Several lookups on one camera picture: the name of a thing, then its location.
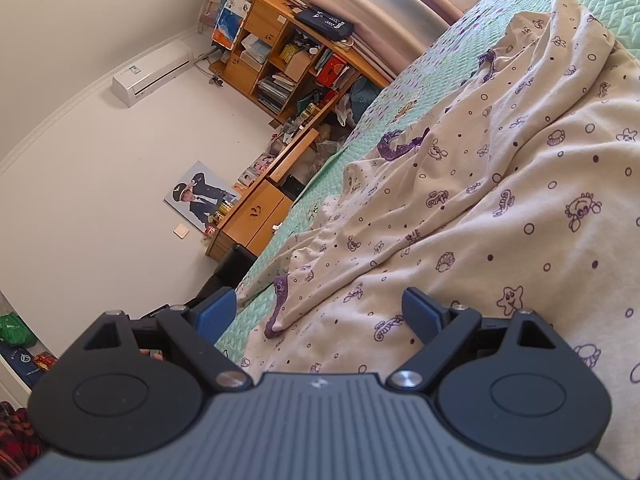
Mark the wooden bookshelf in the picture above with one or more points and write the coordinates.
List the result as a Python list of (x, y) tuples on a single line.
[(262, 51)]

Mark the wooden desk with drawers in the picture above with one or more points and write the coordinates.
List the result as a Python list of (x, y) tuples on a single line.
[(264, 205)]

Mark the uniformed men portrait poster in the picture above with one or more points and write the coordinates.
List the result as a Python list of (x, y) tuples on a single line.
[(201, 197)]

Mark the white wall air conditioner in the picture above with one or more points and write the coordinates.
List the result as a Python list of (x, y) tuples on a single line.
[(142, 77)]

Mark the red plaid cloth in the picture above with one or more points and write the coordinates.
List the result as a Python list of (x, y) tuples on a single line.
[(19, 444)]

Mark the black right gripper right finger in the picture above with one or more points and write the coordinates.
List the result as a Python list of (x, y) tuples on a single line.
[(426, 317)]

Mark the cream purple-print pajama garment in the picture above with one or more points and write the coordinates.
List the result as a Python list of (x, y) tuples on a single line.
[(519, 191)]

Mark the red orange box on shelf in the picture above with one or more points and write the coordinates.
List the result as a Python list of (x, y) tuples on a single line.
[(331, 71)]

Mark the green plastic bag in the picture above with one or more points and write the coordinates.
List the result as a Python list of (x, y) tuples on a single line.
[(14, 332)]

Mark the dark blue hanging bag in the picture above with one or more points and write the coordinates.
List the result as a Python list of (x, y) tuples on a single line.
[(325, 23)]

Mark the green quilted bed cover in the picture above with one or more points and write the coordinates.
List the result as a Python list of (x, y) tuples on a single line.
[(444, 68)]

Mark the white wall switch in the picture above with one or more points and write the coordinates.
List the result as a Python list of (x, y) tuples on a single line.
[(181, 231)]

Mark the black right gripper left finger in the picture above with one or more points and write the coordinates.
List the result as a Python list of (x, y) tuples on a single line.
[(212, 315)]

